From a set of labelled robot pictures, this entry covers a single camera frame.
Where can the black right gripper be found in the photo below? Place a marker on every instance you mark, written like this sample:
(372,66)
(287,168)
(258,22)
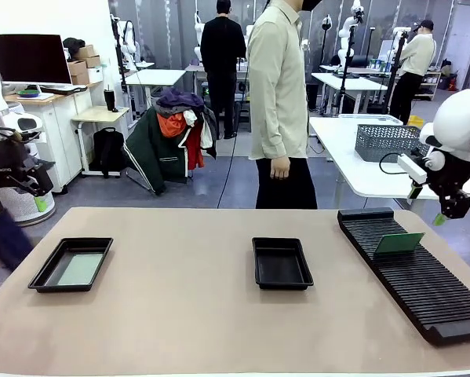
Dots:
(448,174)

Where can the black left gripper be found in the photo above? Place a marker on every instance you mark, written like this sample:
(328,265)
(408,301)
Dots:
(3,157)

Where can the green glass plate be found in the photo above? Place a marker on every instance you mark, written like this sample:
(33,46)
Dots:
(399,243)
(79,269)

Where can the black ESD tray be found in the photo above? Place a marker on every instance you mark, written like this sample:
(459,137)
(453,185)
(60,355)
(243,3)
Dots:
(50,275)
(281,263)

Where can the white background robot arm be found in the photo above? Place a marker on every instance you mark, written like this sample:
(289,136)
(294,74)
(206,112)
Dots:
(128,41)
(198,39)
(346,33)

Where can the person's left hand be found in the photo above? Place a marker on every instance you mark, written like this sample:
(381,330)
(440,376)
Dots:
(280,169)

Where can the white air purifier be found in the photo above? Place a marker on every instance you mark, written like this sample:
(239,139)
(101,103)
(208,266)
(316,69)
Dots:
(26,212)

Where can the person in dark blue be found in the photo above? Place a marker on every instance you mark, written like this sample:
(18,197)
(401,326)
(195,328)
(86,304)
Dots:
(7,239)

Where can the white desk cabinet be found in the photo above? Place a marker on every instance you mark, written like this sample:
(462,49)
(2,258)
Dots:
(58,129)

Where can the yellow container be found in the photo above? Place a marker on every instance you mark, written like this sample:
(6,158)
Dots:
(415,121)

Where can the grey plastic basket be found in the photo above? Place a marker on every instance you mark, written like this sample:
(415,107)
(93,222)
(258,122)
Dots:
(380,137)

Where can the white work table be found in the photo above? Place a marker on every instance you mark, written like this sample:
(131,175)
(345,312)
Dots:
(356,169)

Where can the black slotted board rack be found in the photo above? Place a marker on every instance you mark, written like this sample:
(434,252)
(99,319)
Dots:
(415,282)

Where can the black backpack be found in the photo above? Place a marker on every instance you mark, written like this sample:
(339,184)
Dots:
(107,149)

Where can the green bowl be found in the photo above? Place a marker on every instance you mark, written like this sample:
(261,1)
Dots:
(28,93)

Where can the clear plastic bin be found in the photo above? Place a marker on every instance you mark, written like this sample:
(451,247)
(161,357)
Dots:
(370,118)

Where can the black keyboard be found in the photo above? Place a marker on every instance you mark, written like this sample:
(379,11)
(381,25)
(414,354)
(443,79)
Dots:
(62,89)

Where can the small wooden side table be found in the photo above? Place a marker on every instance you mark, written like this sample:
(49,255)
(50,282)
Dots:
(101,114)

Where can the white storage shelf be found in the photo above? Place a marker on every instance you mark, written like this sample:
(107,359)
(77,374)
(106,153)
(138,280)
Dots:
(431,84)

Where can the brown cardboard box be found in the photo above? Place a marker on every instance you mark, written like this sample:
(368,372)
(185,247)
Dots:
(85,52)
(77,67)
(79,79)
(92,62)

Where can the black tumbler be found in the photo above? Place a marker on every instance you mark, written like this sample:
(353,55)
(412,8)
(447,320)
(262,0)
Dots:
(110,100)

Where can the black computer monitor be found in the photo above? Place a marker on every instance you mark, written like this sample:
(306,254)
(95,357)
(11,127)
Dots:
(26,59)

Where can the white box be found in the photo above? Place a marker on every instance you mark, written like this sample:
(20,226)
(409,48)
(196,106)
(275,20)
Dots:
(95,74)

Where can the white background table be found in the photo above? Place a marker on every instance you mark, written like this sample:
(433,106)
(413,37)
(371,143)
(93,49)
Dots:
(154,76)
(350,82)

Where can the person with black cap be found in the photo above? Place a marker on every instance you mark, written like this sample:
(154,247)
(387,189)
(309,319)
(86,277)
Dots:
(417,55)

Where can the pile of jackets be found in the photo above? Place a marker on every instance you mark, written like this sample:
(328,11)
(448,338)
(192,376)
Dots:
(160,145)

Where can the person in beige shirt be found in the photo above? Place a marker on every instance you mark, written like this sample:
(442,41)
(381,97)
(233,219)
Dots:
(277,90)

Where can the person in black clothes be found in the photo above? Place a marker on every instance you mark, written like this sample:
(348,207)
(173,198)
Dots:
(221,59)

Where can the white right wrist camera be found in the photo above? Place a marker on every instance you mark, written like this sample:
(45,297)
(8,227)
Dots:
(412,167)

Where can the black camera tripod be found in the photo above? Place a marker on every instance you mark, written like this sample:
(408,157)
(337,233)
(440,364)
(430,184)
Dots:
(395,70)

